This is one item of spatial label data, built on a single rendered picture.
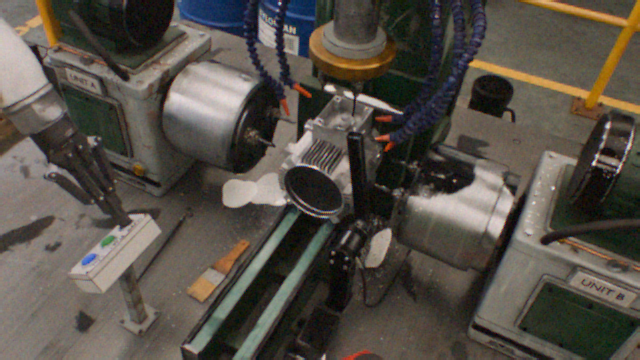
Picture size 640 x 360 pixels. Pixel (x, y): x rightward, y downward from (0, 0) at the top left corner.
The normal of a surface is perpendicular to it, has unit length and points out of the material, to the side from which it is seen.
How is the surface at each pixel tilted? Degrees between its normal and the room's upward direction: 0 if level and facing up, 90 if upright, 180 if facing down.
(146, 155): 90
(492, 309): 90
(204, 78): 13
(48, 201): 0
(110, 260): 58
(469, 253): 84
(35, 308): 0
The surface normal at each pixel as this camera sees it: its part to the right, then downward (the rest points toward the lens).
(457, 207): -0.28, -0.03
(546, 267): -0.45, 0.61
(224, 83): 0.00, -0.58
